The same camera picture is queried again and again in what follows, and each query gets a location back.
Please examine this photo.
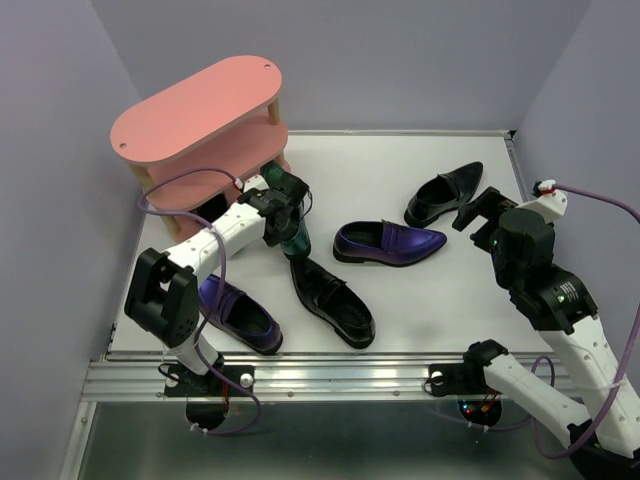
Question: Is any green loafer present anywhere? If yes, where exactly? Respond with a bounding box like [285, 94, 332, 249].
[192, 193, 229, 223]
[260, 161, 311, 260]

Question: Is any purple loafer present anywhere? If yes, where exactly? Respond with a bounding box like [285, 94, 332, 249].
[332, 220, 447, 268]
[199, 274, 284, 356]

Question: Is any glossy black loafer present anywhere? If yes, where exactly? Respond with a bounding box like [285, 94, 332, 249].
[290, 258, 376, 349]

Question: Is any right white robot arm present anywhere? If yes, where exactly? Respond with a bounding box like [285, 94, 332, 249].
[453, 181, 639, 459]

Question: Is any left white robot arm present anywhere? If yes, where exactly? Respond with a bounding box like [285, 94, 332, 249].
[124, 166, 311, 394]

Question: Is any pink three-tier shoe shelf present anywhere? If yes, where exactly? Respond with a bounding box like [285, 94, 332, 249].
[110, 55, 289, 212]

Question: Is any matte black loafer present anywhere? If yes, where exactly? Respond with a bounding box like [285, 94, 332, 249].
[404, 161, 484, 228]

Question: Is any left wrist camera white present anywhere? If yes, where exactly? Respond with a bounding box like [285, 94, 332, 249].
[234, 175, 269, 196]

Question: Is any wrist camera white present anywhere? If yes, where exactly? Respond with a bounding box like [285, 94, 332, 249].
[529, 180, 568, 224]
[234, 175, 269, 196]

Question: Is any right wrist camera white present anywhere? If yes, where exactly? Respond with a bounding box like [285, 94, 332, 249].
[529, 180, 568, 224]

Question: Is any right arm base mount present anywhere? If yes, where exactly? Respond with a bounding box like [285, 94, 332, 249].
[422, 339, 509, 398]

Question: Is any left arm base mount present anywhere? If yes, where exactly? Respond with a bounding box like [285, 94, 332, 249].
[158, 362, 238, 398]

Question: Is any aluminium front rail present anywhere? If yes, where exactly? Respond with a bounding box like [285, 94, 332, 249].
[82, 352, 576, 401]

